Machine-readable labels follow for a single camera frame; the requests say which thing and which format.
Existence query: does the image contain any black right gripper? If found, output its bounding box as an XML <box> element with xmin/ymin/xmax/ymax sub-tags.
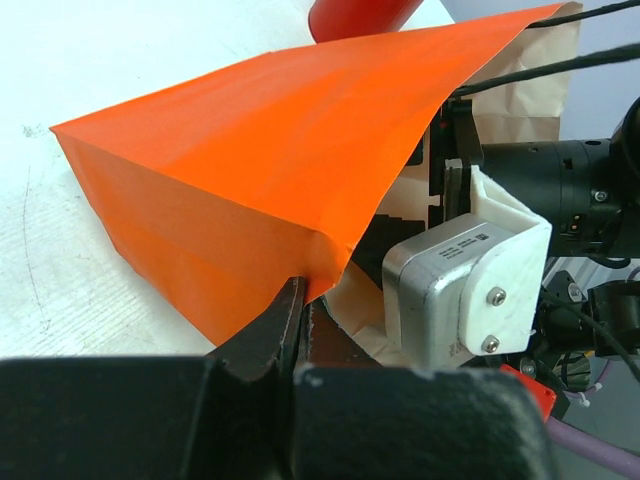
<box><xmin>351</xmin><ymin>98</ymin><xmax>483</xmax><ymax>280</ymax></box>

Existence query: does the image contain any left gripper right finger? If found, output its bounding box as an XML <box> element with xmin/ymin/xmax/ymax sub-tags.
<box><xmin>305</xmin><ymin>299</ymin><xmax>381</xmax><ymax>368</ymax></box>

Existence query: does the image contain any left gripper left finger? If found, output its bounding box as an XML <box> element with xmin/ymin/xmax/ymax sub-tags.
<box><xmin>208</xmin><ymin>277</ymin><xmax>306</xmax><ymax>383</ymax></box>

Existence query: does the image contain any orange paper bag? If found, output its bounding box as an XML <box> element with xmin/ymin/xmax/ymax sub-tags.
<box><xmin>53</xmin><ymin>3</ymin><xmax>568</xmax><ymax>345</ymax></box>

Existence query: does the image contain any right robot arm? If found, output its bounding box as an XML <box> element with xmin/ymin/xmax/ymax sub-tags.
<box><xmin>353</xmin><ymin>100</ymin><xmax>639</xmax><ymax>375</ymax></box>

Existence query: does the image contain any red cylindrical cup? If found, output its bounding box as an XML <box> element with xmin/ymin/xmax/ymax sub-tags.
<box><xmin>308</xmin><ymin>0</ymin><xmax>423</xmax><ymax>43</ymax></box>

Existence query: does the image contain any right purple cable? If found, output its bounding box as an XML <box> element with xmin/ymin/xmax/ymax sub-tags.
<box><xmin>547</xmin><ymin>349</ymin><xmax>640</xmax><ymax>474</ymax></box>

